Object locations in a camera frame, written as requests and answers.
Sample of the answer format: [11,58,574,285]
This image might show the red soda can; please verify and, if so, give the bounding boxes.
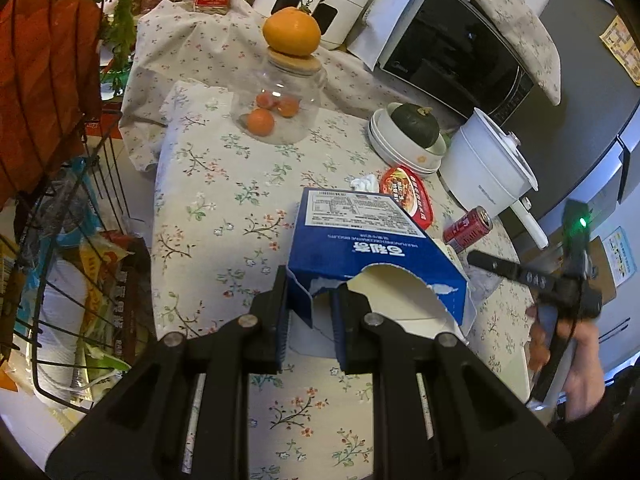
[442,206,494,254]

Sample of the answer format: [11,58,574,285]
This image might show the blue torn cardboard box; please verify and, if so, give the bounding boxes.
[286,188,476,336]

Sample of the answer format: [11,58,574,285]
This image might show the red noodle bowl lid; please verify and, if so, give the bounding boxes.
[378,165,434,231]

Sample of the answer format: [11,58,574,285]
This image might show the white tissue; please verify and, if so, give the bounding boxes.
[349,174,380,193]

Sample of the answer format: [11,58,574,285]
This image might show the person right hand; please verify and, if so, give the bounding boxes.
[526,304,605,422]

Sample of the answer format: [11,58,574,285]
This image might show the brown cardboard box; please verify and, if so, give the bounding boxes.
[518,231,617,304]

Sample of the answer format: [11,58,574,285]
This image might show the grey refrigerator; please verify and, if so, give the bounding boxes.
[499,0,640,361]

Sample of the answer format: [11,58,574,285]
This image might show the white electric cooking pot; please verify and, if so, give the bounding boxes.
[439,108,549,249]

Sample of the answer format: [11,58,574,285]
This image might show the white floral ceramic bowl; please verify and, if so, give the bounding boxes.
[374,103,447,174]

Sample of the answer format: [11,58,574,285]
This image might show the floral tablecloth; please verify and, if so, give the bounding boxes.
[119,0,542,480]

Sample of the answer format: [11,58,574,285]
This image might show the stacked white plates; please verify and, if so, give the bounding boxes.
[367,107,447,177]

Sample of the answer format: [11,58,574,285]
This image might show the dark green squash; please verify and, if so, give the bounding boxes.
[390,103,440,148]

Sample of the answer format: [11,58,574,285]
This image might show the black microwave oven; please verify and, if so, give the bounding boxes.
[347,0,562,124]

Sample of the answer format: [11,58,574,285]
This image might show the small orange in jar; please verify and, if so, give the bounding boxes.
[245,108,274,136]
[255,91,279,110]
[276,96,299,118]

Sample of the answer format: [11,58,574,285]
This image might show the clear glass jar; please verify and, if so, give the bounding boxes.
[230,48,326,145]

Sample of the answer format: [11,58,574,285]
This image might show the large orange fruit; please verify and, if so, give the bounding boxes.
[262,6,321,58]

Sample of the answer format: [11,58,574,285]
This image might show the black wire basket rack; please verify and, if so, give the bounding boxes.
[1,0,155,414]

